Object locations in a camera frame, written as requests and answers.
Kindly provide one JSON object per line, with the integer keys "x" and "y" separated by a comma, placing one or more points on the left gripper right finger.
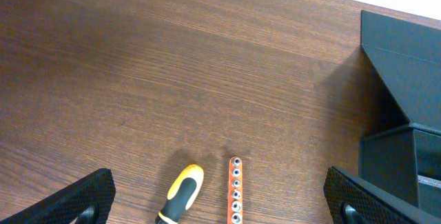
{"x": 351, "y": 199}

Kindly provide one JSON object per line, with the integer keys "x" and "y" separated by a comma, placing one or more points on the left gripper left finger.
{"x": 88, "y": 200}

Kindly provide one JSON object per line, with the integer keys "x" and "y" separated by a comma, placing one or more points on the yellow black screwdriver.
{"x": 181, "y": 195}

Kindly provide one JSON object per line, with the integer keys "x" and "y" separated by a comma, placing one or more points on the orange bit holder strip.
{"x": 235, "y": 191}

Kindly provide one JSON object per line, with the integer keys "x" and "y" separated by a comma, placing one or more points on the black open box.
{"x": 403, "y": 156}

